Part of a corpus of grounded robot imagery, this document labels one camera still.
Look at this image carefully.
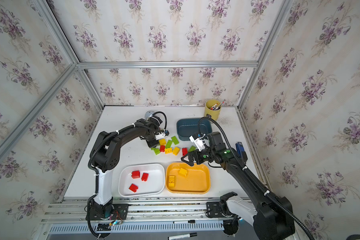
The yellow curved lego brick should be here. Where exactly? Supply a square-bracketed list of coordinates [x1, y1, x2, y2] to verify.
[168, 176, 175, 188]

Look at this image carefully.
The yellow plastic tray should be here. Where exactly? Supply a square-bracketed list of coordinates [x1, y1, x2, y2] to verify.
[166, 163, 211, 195]

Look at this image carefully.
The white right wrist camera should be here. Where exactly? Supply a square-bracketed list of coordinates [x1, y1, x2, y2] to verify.
[189, 133, 206, 152]

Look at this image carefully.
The white plastic tray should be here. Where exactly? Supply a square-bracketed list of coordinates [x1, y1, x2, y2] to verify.
[118, 164, 165, 198]

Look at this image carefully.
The blue round alarm clock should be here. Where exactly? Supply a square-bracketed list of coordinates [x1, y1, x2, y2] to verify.
[145, 111, 155, 120]

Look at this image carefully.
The green lego brick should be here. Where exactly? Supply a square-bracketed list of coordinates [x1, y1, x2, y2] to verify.
[151, 148, 161, 155]
[166, 140, 173, 149]
[171, 136, 179, 145]
[188, 146, 197, 152]

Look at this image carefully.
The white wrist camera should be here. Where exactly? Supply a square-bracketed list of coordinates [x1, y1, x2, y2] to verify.
[189, 133, 206, 152]
[155, 130, 169, 140]

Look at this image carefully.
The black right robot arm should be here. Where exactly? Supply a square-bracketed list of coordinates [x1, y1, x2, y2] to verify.
[181, 117, 314, 240]

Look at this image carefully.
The dark teal plastic bin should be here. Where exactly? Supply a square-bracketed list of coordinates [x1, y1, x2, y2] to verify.
[176, 118, 212, 141]

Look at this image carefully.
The black marker pen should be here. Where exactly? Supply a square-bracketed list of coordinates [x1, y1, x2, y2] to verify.
[168, 233, 198, 240]

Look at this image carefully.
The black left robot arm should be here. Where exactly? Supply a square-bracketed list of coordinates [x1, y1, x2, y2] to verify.
[88, 111, 169, 207]

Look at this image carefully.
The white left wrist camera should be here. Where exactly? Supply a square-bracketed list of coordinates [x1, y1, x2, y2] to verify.
[155, 130, 169, 140]

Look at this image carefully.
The yellow pen cup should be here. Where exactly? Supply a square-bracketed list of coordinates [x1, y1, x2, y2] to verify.
[204, 99, 221, 121]

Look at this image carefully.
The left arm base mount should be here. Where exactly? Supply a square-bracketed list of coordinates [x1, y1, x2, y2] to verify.
[86, 201, 129, 237]

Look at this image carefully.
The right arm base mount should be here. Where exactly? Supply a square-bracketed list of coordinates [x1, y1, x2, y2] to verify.
[206, 192, 242, 236]

